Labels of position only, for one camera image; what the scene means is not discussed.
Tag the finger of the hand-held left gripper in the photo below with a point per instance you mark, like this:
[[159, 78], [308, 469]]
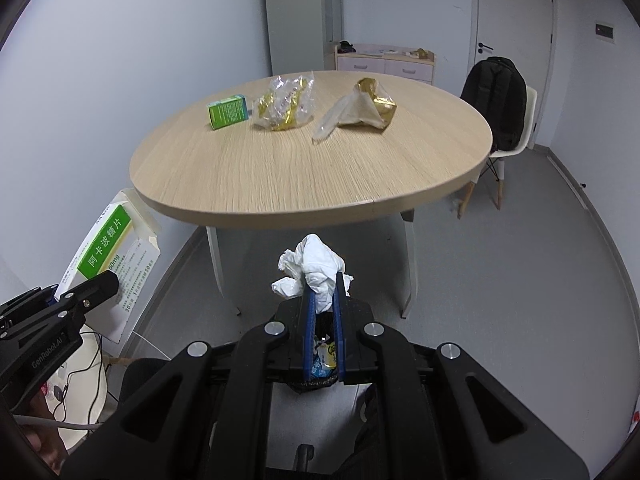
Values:
[[97, 284], [30, 305]]

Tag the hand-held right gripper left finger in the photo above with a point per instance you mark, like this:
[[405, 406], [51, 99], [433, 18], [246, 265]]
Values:
[[310, 320]]

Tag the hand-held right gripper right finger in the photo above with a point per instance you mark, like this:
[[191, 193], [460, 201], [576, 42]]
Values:
[[340, 325]]

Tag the black trash bin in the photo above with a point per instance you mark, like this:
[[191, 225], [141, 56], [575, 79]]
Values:
[[324, 325]]

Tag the white medicine box green stripe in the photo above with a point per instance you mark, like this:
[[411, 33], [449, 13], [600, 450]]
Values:
[[110, 260]]

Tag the white tissue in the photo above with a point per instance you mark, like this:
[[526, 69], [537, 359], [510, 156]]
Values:
[[320, 260]]

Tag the small green box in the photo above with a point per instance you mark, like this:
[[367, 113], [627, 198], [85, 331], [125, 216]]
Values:
[[227, 112]]

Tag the person's left hand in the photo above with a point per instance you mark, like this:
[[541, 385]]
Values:
[[50, 452]]

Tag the white rounded plastic object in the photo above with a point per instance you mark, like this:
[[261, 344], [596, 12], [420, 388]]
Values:
[[85, 355]]

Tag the round wooden table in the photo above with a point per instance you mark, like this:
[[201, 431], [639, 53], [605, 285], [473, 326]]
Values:
[[325, 175]]

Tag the clear plastic bag gold print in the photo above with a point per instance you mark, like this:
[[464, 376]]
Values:
[[282, 105]]

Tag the white drawer cabinet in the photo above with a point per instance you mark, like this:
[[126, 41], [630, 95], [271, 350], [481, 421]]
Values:
[[380, 67]]

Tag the black backpack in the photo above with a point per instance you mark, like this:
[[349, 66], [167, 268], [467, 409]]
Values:
[[495, 100]]

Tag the small black item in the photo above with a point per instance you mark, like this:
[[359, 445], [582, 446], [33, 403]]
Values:
[[346, 47]]

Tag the white chair wooden legs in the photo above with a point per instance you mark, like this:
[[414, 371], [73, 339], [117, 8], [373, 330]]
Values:
[[531, 120]]

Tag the small gold item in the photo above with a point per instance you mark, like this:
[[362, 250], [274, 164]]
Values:
[[421, 53]]

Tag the tall grey cabinet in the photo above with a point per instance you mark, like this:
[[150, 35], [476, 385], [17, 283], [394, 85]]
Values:
[[300, 10]]

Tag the white door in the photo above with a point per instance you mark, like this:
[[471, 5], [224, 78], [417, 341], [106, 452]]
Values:
[[515, 20]]

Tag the dark wall panel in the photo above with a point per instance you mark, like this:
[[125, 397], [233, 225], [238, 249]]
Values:
[[604, 31]]

